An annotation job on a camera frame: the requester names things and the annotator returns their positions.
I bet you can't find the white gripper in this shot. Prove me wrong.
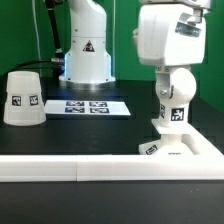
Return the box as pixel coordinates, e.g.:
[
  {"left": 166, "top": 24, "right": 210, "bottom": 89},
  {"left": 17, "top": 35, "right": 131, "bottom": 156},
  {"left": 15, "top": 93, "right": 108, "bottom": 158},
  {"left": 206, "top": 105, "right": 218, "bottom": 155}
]
[{"left": 133, "top": 0, "right": 211, "bottom": 99}]

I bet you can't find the white light bulb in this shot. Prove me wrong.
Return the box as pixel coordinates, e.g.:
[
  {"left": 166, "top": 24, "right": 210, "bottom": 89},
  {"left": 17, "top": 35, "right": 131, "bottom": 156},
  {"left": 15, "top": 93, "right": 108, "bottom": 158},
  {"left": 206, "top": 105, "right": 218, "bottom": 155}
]
[{"left": 158, "top": 67, "right": 196, "bottom": 126}]

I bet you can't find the white lamp base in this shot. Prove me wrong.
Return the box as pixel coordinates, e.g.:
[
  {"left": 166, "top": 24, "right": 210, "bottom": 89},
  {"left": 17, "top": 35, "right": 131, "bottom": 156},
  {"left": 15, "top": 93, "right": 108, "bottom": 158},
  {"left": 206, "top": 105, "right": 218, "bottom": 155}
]
[{"left": 138, "top": 119, "right": 193, "bottom": 156}]

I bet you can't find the white lamp shade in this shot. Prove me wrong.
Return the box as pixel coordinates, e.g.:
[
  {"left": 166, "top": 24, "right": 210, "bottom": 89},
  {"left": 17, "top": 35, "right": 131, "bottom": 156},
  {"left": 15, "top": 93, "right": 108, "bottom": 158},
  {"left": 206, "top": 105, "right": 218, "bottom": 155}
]
[{"left": 3, "top": 71, "right": 46, "bottom": 126}]

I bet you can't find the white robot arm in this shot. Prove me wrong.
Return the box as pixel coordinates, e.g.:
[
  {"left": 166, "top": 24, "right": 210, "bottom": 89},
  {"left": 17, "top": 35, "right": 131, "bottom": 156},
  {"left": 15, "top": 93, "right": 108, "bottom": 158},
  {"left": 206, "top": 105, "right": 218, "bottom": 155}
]
[{"left": 59, "top": 0, "right": 213, "bottom": 90}]

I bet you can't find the white marker sheet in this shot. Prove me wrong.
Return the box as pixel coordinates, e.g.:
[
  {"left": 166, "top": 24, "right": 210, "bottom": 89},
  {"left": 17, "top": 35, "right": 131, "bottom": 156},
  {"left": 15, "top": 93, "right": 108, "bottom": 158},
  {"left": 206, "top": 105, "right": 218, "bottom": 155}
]
[{"left": 45, "top": 100, "right": 131, "bottom": 116}]

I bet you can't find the white L-shaped wall fence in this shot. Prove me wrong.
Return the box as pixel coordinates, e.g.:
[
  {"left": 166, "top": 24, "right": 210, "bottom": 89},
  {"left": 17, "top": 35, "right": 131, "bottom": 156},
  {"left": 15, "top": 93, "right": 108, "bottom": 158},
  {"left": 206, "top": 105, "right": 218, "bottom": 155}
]
[{"left": 0, "top": 126, "right": 224, "bottom": 182}]

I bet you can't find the black cable hose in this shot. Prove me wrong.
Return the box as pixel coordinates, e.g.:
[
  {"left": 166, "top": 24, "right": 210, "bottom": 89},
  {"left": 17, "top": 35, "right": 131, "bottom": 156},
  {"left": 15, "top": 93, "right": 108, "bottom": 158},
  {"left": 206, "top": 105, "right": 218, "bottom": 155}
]
[{"left": 9, "top": 0, "right": 67, "bottom": 73}]

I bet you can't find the thin white cable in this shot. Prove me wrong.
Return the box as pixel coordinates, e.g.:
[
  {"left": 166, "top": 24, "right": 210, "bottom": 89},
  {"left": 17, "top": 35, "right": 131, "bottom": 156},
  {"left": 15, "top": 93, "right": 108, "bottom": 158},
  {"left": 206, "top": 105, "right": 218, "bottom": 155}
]
[{"left": 31, "top": 0, "right": 42, "bottom": 61}]

